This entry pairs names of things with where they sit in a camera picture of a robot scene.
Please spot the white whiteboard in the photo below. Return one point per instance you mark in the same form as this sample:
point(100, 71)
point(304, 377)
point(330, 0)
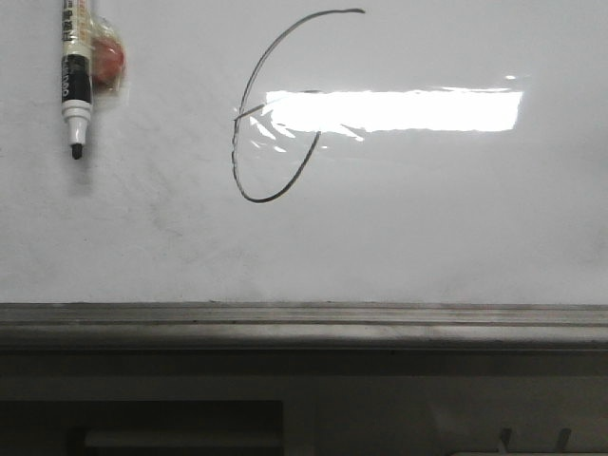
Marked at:
point(383, 151)

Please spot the white black whiteboard marker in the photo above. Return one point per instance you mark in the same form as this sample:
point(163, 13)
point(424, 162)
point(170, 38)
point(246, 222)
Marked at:
point(93, 61)

